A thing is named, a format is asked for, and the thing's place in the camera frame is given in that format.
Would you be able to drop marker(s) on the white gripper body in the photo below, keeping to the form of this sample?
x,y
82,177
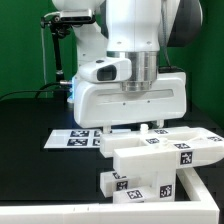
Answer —
x,y
101,105

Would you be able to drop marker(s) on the white chair seat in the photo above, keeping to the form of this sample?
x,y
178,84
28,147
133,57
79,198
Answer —
x,y
160,183

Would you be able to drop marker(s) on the white chair back frame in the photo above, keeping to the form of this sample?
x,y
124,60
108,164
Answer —
x,y
193,147

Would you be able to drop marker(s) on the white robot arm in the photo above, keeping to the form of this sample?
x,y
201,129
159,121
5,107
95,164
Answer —
x,y
138,30

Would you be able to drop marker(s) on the white corner fence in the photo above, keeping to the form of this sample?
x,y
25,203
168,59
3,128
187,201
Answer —
x,y
200,209

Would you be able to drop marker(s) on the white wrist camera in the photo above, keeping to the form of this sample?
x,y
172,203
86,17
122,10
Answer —
x,y
106,70

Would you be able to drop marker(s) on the black camera stand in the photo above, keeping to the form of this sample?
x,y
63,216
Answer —
x,y
59,30

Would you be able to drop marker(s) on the grey camera on stand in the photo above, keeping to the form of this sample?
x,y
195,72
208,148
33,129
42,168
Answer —
x,y
76,16

